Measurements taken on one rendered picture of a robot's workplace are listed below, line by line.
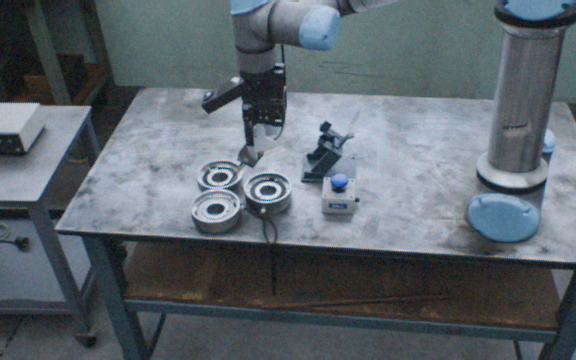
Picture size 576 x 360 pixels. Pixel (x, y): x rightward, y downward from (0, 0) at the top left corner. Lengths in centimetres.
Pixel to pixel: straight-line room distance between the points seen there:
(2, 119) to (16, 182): 22
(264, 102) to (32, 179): 81
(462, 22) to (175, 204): 187
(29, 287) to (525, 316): 149
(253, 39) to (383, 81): 195
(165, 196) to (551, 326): 93
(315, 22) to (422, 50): 192
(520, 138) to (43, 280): 159
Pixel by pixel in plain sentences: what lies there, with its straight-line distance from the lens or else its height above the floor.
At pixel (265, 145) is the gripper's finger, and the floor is 97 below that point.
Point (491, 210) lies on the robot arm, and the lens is 105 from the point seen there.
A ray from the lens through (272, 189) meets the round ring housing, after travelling 131.
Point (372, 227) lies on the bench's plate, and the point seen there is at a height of 80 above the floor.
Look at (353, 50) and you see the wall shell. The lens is 289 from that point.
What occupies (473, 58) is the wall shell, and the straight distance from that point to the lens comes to 295.
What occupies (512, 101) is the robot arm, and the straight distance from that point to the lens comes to 95.
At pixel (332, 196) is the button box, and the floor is 84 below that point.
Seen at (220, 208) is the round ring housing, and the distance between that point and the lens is 128.
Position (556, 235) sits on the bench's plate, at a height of 80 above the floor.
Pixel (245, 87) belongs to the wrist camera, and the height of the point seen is 110.
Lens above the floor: 167
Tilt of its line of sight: 39 degrees down
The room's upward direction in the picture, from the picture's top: 2 degrees counter-clockwise
